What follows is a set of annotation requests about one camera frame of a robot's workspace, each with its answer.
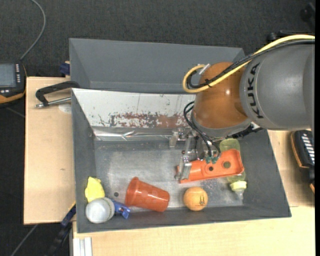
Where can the grey white ball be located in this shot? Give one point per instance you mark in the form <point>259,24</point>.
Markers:
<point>99,210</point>

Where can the clear yellowish plastic bottle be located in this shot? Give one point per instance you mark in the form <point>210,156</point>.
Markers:
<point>231,145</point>

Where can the orange plastic cup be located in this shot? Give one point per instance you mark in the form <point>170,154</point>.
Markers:
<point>147,196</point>

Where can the yellow toy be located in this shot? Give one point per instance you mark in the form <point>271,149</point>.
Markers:
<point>94,188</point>

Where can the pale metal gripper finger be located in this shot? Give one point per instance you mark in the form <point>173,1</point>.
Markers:
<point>184,170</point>
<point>175,140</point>

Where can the grey metal bin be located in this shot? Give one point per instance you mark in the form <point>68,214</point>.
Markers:
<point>140,67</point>

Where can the orange ball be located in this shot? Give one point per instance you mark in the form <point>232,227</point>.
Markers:
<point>195,198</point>

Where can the orange plastic piece with holes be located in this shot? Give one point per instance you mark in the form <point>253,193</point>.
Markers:
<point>220,172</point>

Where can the pale brown flat board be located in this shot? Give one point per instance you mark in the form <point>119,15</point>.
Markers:
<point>47,155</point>

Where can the black cylinder on white bracket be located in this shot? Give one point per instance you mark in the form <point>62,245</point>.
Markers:
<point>241,134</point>

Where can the blue plastic piece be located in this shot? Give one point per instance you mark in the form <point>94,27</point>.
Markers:
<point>122,209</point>

